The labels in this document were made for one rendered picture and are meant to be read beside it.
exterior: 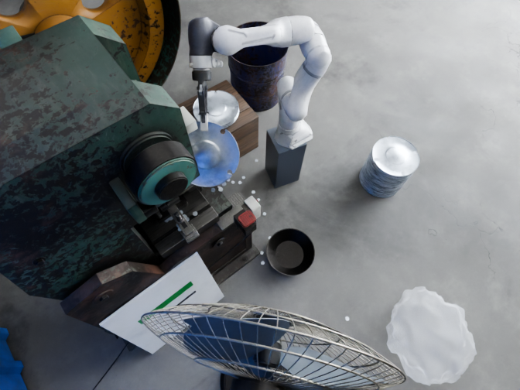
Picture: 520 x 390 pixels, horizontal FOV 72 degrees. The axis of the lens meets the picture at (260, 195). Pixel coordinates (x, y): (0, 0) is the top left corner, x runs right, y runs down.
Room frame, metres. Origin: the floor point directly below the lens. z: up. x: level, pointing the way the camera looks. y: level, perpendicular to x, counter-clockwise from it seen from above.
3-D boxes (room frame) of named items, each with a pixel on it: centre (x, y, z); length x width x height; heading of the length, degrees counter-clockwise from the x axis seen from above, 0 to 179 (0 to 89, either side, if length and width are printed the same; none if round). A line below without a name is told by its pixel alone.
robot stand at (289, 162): (1.20, -0.15, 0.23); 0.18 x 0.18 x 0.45; 23
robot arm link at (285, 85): (1.24, -0.14, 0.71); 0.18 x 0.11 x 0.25; 17
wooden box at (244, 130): (1.45, 0.29, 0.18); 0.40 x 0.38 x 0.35; 127
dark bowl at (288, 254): (0.62, -0.20, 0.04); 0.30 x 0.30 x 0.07
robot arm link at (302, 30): (1.24, -0.17, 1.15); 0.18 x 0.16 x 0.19; 106
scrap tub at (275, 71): (1.93, 0.04, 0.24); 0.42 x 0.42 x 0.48
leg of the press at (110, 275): (0.38, 0.38, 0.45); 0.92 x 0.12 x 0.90; 129
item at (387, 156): (1.18, -0.84, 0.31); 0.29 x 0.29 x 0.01
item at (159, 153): (0.47, 0.30, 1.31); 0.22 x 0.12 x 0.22; 129
